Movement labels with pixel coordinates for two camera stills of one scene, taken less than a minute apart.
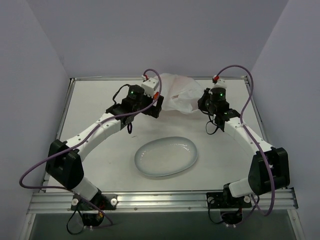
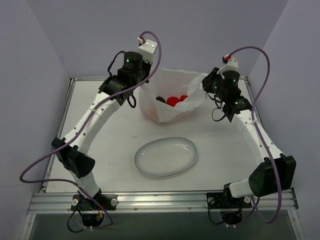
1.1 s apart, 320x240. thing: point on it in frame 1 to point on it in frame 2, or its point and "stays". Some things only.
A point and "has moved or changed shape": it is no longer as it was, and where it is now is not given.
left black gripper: x=155 y=106 to x=145 y=72
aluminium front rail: x=281 y=200 stays
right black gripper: x=203 y=100 to x=208 y=81
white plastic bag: x=181 y=94 has moved or changed shape
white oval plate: x=165 y=156 stays
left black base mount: x=93 y=211 stays
